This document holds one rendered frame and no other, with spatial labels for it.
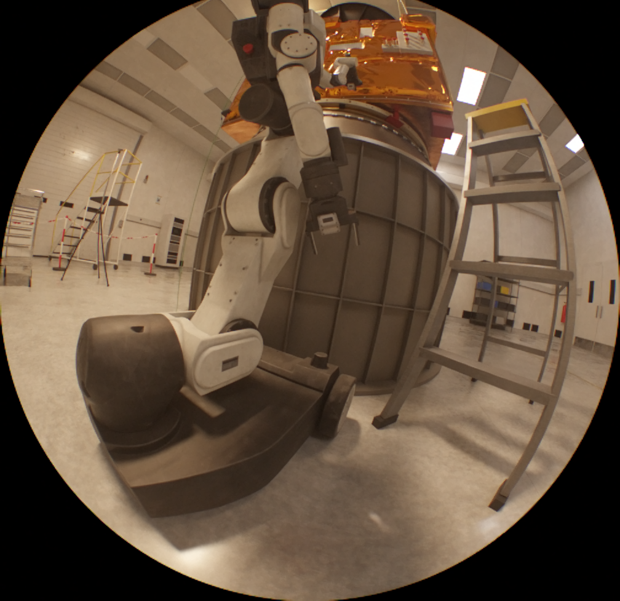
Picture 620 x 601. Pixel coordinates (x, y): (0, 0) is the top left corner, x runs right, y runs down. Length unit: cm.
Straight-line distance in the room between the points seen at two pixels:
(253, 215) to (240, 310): 21
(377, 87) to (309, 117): 134
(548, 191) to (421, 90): 118
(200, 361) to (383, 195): 94
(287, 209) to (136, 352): 40
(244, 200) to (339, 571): 77
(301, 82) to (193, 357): 58
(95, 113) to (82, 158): 160
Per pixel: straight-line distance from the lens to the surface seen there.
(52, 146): 836
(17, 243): 484
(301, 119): 48
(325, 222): 46
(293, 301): 89
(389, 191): 106
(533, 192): 90
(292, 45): 57
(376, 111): 166
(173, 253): 861
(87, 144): 848
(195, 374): 38
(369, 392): 99
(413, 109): 174
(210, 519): 51
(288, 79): 55
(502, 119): 144
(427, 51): 236
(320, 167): 47
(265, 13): 77
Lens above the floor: 46
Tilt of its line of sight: 3 degrees down
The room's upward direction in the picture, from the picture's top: 10 degrees clockwise
